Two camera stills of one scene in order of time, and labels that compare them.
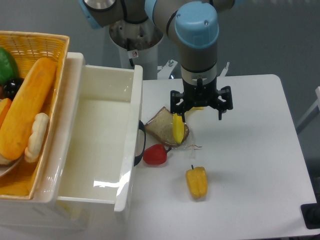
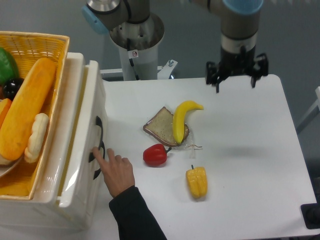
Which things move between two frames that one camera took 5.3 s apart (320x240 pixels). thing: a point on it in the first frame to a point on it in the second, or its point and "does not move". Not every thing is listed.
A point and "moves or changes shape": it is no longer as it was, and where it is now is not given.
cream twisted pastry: x=39 y=128 does not move
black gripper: x=200 y=95 to x=237 y=64
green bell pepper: x=8 y=69 does not move
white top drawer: x=100 y=135 moves or changes shape
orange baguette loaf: x=17 y=122 does not move
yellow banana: x=178 y=125 does not move
